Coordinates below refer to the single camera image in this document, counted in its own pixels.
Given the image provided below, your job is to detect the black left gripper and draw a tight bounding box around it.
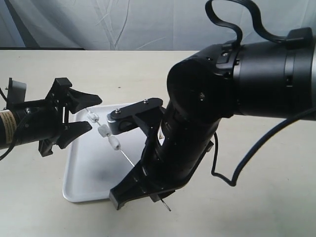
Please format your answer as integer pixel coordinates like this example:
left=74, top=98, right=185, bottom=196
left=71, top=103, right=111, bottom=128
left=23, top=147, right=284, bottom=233
left=39, top=78, right=102, bottom=157

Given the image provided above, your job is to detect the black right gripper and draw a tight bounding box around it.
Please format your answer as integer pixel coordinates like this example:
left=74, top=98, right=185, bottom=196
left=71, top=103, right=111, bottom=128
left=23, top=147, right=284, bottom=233
left=109, top=137, right=213, bottom=210

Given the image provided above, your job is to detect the thin metal skewer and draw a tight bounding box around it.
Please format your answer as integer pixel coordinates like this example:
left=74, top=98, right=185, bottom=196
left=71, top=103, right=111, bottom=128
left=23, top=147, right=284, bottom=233
left=82, top=108, right=171, bottom=212

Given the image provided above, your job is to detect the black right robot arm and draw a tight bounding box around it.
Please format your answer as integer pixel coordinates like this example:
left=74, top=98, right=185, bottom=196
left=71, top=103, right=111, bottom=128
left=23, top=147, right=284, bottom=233
left=108, top=27, right=316, bottom=209

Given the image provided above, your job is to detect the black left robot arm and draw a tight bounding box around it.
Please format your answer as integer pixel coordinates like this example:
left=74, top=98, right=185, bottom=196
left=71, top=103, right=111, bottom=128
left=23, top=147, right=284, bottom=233
left=0, top=78, right=102, bottom=159

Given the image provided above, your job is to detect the white plastic tray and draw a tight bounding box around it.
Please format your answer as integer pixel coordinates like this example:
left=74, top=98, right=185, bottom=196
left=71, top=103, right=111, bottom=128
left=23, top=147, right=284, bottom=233
left=62, top=103, right=158, bottom=203

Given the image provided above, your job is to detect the white backdrop cloth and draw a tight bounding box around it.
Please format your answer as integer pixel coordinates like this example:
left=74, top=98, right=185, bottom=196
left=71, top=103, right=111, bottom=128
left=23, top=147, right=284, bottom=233
left=0, top=0, right=316, bottom=51

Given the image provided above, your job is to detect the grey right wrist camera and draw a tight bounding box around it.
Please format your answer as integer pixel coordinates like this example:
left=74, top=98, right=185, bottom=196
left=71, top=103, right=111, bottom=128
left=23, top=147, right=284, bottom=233
left=107, top=98, right=164, bottom=136

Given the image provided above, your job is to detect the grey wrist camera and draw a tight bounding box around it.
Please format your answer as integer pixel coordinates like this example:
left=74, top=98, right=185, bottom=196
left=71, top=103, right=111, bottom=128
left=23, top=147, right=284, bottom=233
left=6, top=78, right=27, bottom=109
left=107, top=98, right=164, bottom=136

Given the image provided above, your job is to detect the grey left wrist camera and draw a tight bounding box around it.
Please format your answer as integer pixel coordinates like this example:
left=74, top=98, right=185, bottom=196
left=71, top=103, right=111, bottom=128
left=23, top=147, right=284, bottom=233
left=6, top=78, right=27, bottom=109

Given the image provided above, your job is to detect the black round cable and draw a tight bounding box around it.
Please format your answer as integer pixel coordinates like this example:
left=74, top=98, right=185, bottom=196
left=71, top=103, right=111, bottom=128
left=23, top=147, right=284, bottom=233
left=211, top=108, right=316, bottom=187

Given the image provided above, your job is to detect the black flat ribbon cable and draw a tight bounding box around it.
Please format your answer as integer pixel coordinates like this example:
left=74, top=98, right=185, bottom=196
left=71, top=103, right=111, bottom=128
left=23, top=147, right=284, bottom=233
left=205, top=0, right=314, bottom=46

